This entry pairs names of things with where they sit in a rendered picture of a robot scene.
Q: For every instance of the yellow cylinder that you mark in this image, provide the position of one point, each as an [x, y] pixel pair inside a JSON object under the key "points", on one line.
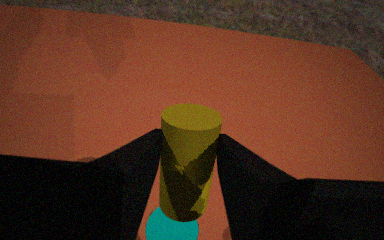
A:
{"points": [[190, 134]]}

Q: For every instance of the cyan circle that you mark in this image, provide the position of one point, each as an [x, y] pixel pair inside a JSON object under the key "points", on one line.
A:
{"points": [[161, 227]]}

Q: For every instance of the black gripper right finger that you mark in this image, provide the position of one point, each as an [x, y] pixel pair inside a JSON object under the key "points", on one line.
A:
{"points": [[265, 203]]}

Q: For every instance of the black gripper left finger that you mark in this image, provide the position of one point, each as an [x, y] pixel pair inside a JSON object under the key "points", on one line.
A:
{"points": [[106, 198]]}

